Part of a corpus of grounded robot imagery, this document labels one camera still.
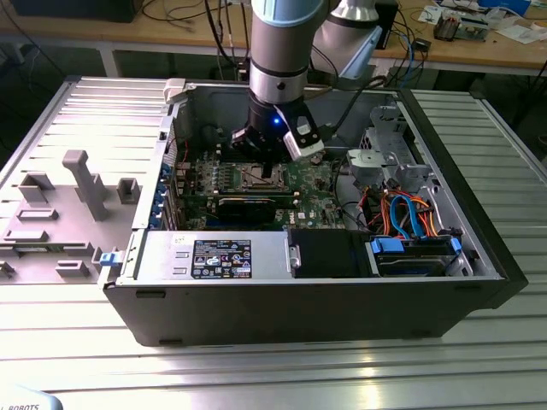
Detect grey parts rack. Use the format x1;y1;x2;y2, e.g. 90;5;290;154
0;149;144;286

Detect red wire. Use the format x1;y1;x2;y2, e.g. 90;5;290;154
361;187;382;230

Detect blue box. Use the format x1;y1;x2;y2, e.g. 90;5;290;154
477;0;533;15

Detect pale blue teach pendant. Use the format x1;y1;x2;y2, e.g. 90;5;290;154
0;383;65;410

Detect black tower box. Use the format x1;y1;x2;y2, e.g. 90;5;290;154
378;0;401;51

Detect multicolour power wire bundle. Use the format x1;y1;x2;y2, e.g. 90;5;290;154
416;195;444;238

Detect blue case latch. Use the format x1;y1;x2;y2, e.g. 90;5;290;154
98;251;124;269

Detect white papers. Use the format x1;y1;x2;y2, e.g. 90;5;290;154
495;24;540;44

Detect grey metal device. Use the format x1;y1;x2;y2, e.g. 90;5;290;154
459;15;491;44

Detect black PC case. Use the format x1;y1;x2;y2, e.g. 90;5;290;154
97;78;530;348

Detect wooden workbench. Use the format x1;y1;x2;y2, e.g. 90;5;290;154
0;0;547;80

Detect large black box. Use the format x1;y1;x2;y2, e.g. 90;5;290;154
8;0;138;25

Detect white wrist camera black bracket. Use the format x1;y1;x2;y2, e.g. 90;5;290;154
283;105;326;162

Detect orange wire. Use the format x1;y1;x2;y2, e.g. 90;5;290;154
377;191;392;237

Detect green motherboard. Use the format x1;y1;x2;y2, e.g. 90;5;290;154
173;147;348;234

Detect CPU socket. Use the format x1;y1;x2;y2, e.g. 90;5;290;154
238;160;292;192

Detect blue hanging cable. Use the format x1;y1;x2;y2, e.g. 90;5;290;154
405;23;422;85

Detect black graphics card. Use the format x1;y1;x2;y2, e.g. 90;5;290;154
216;196;279;226

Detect metal CPU cooler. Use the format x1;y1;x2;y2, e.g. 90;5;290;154
432;11;462;43

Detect silver power supply with label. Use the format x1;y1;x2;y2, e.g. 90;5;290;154
135;230;297;282

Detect blue flat wire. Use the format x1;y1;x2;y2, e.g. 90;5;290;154
389;194;425;241

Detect hard disk in blue carrier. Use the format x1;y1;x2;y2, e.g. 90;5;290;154
365;234;466;278

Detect green RAM stick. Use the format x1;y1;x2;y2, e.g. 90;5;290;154
183;190;299;202

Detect silver drive cage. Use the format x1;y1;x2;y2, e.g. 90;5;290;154
345;104;442;192

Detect black camera cable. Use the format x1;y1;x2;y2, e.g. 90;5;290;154
325;75;388;134

